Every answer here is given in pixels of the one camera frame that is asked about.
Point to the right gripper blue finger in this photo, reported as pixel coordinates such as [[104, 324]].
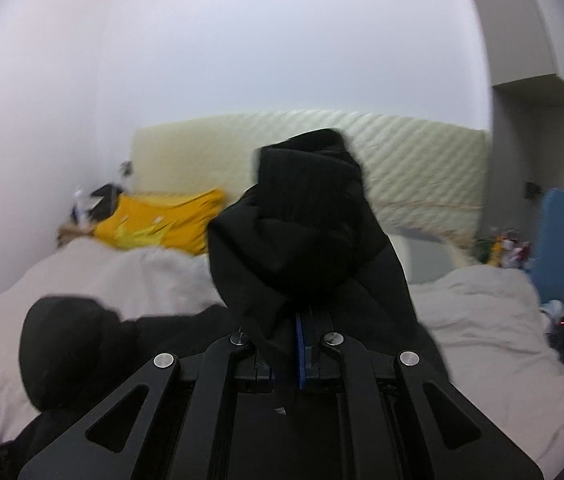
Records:
[[278, 350], [310, 334]]

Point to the black puffer jacket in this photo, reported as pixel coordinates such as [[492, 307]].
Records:
[[303, 241]]

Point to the yellow crown pillow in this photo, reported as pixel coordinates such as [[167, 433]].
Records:
[[169, 221]]

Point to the light grey duvet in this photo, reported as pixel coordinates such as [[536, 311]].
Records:
[[486, 322]]

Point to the cream quilted headboard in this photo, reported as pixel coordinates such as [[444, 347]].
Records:
[[423, 175]]

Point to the small items on shelf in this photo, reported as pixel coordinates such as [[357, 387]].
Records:
[[503, 249]]

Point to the white plastic bottle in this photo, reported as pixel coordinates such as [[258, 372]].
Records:
[[80, 211]]

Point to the wooden nightstand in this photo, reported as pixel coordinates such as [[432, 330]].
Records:
[[70, 231]]

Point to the blue folding chair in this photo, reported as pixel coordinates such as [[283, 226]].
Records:
[[547, 270]]

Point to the grey white wardrobe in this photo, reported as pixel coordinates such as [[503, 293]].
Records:
[[525, 51]]

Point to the wall power socket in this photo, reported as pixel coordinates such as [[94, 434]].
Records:
[[125, 169]]

